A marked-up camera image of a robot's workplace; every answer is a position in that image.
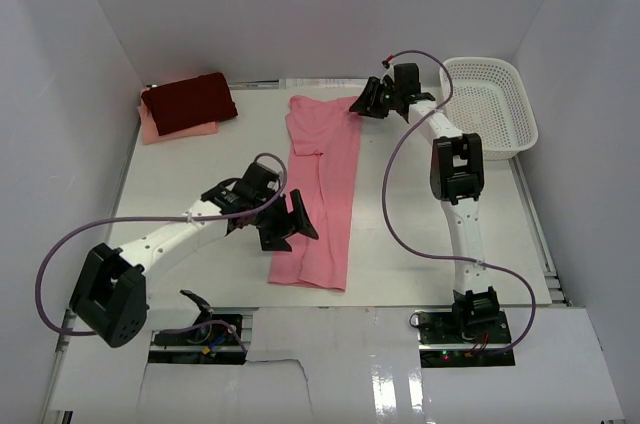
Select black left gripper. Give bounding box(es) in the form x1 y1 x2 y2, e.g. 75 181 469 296
250 189 317 252

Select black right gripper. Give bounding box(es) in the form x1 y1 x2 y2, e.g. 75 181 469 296
349 77 401 120

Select pink t-shirt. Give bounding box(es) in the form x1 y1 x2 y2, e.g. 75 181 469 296
268 96 362 291

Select white perforated plastic basket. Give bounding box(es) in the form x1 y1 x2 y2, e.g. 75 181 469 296
440 57 539 161

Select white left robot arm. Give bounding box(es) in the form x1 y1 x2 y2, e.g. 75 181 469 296
70 162 318 348

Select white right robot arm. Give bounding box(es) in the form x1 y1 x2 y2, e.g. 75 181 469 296
349 61 500 343

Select white front cover board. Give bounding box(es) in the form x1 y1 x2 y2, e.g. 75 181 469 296
49 308 624 423

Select dark red folded t-shirt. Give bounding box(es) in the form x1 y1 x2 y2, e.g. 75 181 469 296
141 72 238 136

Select peach folded t-shirt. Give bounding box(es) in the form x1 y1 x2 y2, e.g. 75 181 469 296
137 102 221 146

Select white paper sheet at wall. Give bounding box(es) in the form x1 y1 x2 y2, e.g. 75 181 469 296
279 78 367 89

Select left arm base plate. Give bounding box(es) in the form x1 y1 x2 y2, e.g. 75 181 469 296
148 324 246 365

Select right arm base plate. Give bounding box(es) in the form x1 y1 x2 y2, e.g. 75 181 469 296
408 311 516 369

